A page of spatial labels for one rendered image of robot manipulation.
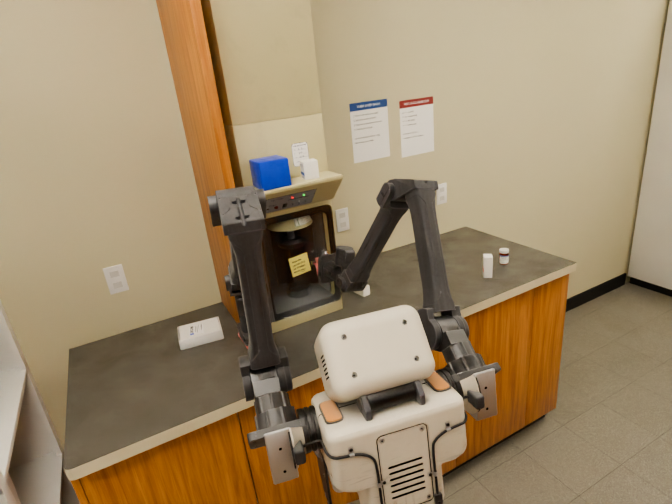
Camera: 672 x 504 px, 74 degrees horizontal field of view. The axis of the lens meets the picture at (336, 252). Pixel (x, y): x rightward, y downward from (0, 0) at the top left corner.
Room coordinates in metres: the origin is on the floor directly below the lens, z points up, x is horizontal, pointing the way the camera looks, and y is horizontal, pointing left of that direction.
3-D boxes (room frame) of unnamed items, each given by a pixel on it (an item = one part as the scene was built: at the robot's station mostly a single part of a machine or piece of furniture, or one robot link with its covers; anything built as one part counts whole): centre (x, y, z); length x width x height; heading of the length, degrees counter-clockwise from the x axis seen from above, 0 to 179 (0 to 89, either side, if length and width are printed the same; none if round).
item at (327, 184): (1.50, 0.11, 1.46); 0.32 x 0.11 x 0.10; 116
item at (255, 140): (1.66, 0.19, 1.33); 0.32 x 0.25 x 0.77; 116
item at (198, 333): (1.52, 0.55, 0.96); 0.16 x 0.12 x 0.04; 108
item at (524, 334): (1.69, 0.01, 0.45); 2.05 x 0.67 x 0.90; 116
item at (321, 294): (1.54, 0.14, 1.19); 0.30 x 0.01 x 0.40; 116
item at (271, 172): (1.47, 0.19, 1.56); 0.10 x 0.10 x 0.09; 26
